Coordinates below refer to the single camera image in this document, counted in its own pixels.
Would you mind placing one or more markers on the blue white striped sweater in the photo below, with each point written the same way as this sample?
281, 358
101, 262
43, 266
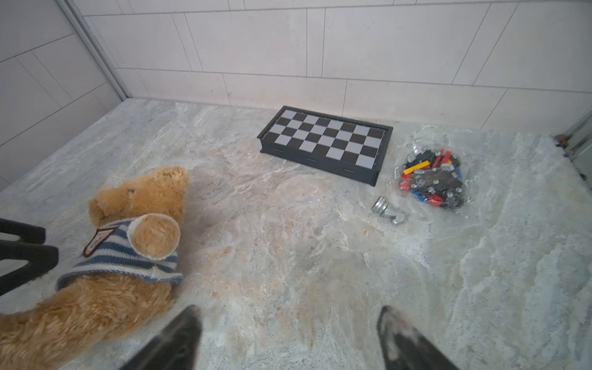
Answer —
144, 247

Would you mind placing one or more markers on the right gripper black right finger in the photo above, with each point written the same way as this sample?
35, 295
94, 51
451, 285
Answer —
404, 346

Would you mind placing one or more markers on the black white chessboard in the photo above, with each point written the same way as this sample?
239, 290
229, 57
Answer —
348, 148

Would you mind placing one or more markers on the small metal object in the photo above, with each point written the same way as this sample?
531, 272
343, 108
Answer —
385, 209

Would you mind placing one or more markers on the brown teddy bear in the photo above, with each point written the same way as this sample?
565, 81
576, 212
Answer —
99, 307

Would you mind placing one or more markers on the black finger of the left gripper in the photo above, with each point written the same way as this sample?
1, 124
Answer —
40, 259
25, 233

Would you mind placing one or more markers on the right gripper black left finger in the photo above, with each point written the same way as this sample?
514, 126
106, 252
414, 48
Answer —
175, 347

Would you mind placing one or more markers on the bag of colourful small parts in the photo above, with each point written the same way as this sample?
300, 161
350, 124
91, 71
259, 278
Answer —
436, 174

